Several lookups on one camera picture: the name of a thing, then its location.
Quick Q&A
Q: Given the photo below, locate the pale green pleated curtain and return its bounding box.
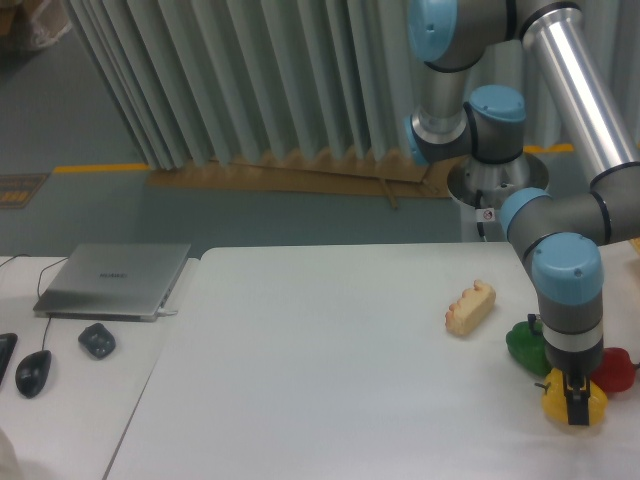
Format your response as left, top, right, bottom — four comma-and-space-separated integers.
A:
64, 0, 640, 169

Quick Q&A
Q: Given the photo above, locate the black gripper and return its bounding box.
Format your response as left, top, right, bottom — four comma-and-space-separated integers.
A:
544, 340, 604, 426

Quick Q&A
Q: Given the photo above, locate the black computer mouse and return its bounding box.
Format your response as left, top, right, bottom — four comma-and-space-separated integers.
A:
15, 350, 52, 399

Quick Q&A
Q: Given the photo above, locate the dark grey earbud case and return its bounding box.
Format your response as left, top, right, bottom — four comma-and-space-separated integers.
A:
78, 323, 117, 360

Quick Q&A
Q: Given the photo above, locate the silver closed laptop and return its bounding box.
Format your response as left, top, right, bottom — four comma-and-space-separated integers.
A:
33, 243, 190, 321

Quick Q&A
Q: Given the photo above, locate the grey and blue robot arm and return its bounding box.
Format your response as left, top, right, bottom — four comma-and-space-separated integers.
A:
405, 1, 639, 425

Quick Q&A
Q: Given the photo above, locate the clear plastic bag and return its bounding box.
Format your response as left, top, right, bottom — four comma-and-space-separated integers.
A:
1, 0, 72, 53

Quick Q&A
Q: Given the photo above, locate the black mouse cable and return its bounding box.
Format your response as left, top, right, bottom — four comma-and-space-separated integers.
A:
36, 256, 69, 353

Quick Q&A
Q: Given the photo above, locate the green bell pepper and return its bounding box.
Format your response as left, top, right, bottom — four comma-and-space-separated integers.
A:
505, 321, 552, 377

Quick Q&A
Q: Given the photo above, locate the flat brown cardboard sheet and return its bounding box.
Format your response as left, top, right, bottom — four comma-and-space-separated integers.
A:
147, 147, 462, 209

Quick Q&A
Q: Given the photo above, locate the black keyboard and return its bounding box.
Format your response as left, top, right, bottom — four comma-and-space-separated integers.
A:
0, 333, 18, 383

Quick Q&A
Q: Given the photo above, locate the black laptop cable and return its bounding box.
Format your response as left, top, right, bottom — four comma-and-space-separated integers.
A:
0, 253, 34, 279

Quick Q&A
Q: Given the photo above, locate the orange floor sign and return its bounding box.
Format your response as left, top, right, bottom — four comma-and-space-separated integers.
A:
0, 173, 49, 210

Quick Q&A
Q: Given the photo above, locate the beige toy cake slice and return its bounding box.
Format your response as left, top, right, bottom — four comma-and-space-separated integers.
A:
445, 279, 496, 337

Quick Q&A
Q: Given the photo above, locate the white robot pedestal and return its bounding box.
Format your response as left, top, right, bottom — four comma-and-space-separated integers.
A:
447, 153, 549, 242

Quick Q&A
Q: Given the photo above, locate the white laptop charger plug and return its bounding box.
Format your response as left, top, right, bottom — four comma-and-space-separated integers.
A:
156, 308, 178, 318

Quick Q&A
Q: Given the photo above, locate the red bell pepper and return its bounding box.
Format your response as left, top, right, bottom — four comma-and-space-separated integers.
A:
590, 347, 639, 393

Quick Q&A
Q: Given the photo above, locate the striped cream sleeve forearm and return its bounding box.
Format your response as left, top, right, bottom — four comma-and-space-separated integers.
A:
0, 430, 24, 480

